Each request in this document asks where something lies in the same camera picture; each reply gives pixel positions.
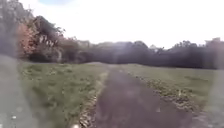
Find green grass field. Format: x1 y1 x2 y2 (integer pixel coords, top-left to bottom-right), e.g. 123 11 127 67
16 61 111 128
117 63 224 128

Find row of trees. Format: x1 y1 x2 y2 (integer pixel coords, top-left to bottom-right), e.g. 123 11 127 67
0 0 224 71

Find strip of fallen leaves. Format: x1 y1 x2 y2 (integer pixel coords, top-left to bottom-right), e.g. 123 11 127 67
122 66 214 128
71 69 111 128

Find dark asphalt path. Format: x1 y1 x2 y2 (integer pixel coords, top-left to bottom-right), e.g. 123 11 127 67
91 65 214 128

